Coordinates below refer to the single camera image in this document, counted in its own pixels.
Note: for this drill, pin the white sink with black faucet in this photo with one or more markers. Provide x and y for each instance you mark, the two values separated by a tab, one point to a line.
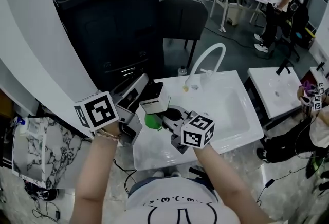
272	94

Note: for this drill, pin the black faucet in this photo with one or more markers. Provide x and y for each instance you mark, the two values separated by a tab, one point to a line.
282	67

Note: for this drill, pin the person's blue jeans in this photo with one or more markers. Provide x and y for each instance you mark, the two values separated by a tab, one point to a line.
138	187

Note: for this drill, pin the black waist battery pack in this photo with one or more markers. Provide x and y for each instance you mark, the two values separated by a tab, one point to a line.
203	176

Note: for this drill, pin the person's left forearm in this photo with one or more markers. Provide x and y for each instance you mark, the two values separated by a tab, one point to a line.
95	179

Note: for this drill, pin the white waste bin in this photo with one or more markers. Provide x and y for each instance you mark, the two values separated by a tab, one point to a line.
234	13

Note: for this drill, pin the green cloth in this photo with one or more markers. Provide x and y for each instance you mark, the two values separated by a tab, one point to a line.
153	122

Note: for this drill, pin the large black printer machine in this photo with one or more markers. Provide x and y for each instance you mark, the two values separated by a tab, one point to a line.
110	33

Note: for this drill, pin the black backpack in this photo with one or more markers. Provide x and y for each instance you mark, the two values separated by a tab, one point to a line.
293	6

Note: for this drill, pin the black case with yellow top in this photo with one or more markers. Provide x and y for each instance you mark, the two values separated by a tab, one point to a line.
310	36

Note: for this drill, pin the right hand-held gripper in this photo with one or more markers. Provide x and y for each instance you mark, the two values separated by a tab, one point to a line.
196	131

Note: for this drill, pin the marble pattern sink cabinet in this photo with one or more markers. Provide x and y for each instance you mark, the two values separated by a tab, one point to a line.
56	156

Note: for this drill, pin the dark grey chair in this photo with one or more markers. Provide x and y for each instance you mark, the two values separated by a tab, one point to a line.
182	17

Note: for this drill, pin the white sink basin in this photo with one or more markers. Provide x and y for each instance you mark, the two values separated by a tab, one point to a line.
226	104

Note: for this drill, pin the black office chair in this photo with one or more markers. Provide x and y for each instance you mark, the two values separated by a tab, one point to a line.
295	30

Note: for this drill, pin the small white soap dispenser box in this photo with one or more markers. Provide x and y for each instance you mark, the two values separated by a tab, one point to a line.
156	102

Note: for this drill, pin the person's right forearm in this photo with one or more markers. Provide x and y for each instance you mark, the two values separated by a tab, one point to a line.
226	187

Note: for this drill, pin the person's white shoe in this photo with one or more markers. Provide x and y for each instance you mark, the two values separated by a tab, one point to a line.
158	173
176	174

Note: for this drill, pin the white curved faucet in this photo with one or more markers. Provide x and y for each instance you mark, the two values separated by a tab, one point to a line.
208	52

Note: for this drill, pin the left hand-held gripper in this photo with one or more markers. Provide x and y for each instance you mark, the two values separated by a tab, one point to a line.
99	111

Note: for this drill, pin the black power adapter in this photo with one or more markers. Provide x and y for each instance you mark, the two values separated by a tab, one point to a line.
269	183

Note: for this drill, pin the person's white t-shirt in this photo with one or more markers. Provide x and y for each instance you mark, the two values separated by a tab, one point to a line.
177	205

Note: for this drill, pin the black oval bag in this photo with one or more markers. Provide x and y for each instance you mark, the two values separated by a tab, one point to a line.
314	166

